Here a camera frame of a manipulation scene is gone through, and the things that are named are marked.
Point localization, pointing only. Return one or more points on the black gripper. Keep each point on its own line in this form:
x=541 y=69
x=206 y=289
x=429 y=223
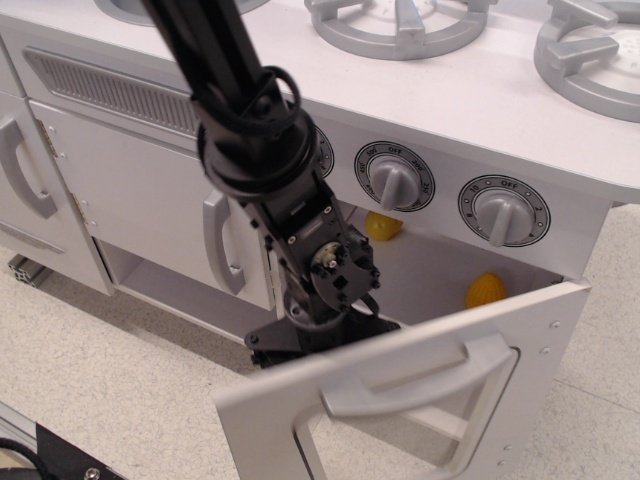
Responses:
x=282 y=341

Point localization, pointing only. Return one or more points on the silver oven door handle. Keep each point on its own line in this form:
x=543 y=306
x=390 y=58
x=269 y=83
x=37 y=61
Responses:
x=352 y=397

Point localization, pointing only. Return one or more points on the white toy oven door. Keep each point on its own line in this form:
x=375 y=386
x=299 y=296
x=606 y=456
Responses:
x=265 y=419

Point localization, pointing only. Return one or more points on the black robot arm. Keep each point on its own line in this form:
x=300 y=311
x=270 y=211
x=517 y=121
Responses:
x=263 y=151

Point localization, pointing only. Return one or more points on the left grey oven knob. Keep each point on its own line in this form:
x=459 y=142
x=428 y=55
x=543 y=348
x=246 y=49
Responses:
x=327 y=156

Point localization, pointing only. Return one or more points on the grey oven knob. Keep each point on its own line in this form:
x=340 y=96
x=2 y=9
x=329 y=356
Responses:
x=394 y=176
x=327 y=156
x=504 y=211

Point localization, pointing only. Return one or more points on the middle grey oven knob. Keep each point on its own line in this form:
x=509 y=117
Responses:
x=394 y=176

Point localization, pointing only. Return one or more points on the right grey oven knob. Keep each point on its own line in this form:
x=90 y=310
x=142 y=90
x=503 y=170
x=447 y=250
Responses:
x=504 y=211

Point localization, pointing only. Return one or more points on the yellow toy lemon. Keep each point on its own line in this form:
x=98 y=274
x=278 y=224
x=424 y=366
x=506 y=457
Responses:
x=381 y=227

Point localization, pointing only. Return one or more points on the yellow toy corn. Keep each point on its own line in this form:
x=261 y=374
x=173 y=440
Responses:
x=485 y=289

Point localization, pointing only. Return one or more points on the white cabinet door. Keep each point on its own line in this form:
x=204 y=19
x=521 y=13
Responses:
x=146 y=199

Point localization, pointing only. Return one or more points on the silver vent grille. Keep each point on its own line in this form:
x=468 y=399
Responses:
x=114 y=91

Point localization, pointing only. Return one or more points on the white toy kitchen unit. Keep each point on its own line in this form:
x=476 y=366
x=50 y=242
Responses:
x=69 y=358

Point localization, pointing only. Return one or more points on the far left white door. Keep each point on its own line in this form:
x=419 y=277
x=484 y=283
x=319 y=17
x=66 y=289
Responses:
x=39 y=218

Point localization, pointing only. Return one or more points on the centre silver stove burner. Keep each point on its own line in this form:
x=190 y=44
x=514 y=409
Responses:
x=410 y=40

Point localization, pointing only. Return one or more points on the silver stove burner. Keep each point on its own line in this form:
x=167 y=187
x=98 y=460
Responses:
x=410 y=40
x=588 y=52

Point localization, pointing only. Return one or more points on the silver toy sink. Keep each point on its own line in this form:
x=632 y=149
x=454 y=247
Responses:
x=133 y=11

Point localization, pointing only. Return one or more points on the right silver stove burner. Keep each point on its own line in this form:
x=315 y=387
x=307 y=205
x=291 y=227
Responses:
x=588 y=52

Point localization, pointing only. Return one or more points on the silver cabinet door handle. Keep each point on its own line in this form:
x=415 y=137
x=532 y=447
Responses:
x=215 y=213

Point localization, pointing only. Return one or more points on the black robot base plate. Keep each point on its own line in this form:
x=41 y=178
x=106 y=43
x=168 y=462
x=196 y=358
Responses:
x=66 y=461

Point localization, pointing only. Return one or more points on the left aluminium frame rail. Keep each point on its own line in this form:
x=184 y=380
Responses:
x=28 y=271

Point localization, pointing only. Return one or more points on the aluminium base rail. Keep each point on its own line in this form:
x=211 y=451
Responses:
x=17 y=427

